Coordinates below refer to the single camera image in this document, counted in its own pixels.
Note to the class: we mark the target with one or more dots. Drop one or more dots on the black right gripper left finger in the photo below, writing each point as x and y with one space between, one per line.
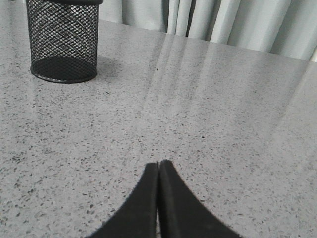
137 217

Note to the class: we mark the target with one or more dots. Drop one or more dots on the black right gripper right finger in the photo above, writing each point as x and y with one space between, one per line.
181 214

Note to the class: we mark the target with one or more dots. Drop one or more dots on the black mesh pen bucket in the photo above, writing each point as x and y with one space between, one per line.
63 36

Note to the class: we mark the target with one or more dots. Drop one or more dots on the grey pleated curtain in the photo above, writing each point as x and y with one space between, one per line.
283 27

